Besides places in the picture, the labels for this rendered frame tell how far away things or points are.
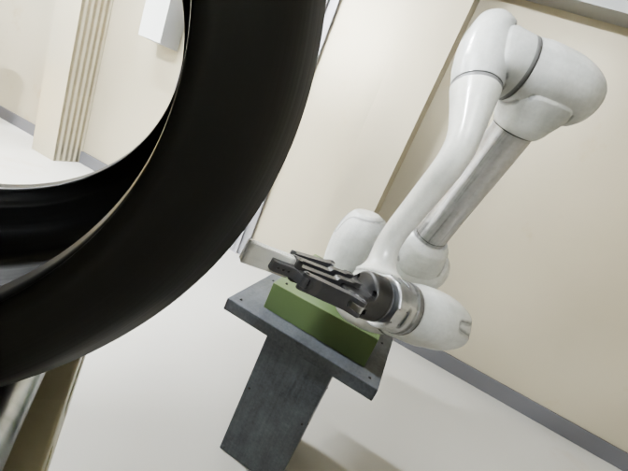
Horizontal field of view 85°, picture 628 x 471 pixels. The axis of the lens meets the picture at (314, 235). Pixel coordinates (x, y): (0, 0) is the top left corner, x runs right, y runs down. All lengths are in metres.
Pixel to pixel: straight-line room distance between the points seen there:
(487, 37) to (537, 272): 2.03
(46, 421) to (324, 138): 2.47
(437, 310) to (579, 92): 0.54
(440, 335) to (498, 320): 2.13
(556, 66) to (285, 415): 1.21
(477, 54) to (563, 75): 0.18
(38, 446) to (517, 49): 0.91
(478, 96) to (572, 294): 2.13
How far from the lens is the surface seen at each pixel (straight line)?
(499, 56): 0.83
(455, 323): 0.64
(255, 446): 1.47
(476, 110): 0.76
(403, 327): 0.58
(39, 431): 0.43
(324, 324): 1.04
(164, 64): 3.56
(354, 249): 1.05
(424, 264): 1.09
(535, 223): 2.63
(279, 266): 0.45
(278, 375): 1.26
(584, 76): 0.92
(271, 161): 0.25
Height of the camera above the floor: 1.20
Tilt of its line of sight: 16 degrees down
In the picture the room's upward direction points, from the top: 23 degrees clockwise
